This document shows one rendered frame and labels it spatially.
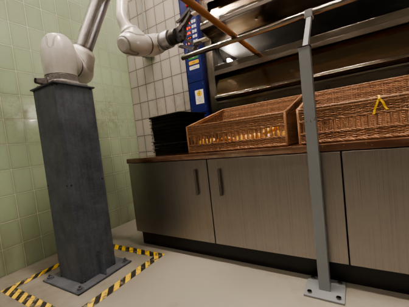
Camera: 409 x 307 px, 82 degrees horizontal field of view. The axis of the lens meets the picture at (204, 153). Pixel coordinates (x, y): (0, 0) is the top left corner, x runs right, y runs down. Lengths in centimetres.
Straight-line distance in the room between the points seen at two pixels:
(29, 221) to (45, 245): 20
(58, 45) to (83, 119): 38
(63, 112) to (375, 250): 145
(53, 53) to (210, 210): 111
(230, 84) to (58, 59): 105
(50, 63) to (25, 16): 70
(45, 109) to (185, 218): 91
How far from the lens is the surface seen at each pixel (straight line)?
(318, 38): 166
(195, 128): 130
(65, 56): 146
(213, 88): 183
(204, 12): 116
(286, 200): 110
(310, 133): 98
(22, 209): 186
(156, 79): 219
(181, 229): 143
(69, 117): 135
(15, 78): 193
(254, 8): 167
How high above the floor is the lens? 65
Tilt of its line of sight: 3 degrees down
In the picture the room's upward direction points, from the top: 6 degrees counter-clockwise
